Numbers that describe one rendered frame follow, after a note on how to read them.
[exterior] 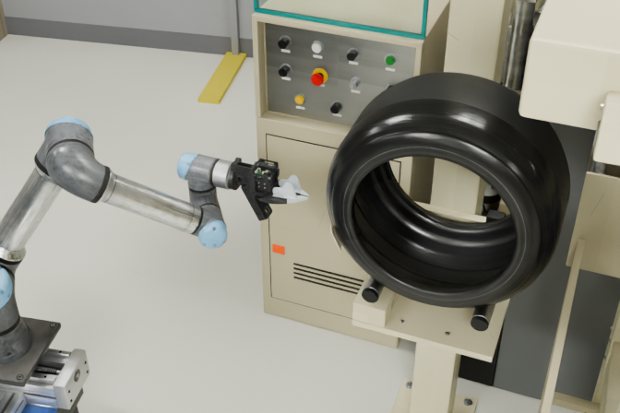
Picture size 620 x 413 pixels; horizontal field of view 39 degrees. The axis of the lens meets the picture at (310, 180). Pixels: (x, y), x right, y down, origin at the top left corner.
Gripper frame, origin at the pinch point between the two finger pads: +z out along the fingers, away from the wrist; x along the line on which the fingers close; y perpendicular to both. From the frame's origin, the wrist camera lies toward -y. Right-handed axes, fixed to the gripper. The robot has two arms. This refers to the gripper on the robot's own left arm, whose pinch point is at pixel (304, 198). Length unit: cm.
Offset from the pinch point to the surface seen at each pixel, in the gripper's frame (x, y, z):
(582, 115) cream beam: -36, 58, 64
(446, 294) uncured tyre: -11.7, -9.5, 41.2
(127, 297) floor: 48, -108, -96
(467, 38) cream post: 26, 39, 33
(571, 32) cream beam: -31, 71, 60
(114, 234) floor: 81, -108, -122
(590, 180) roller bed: 20, 10, 68
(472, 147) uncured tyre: -11, 32, 43
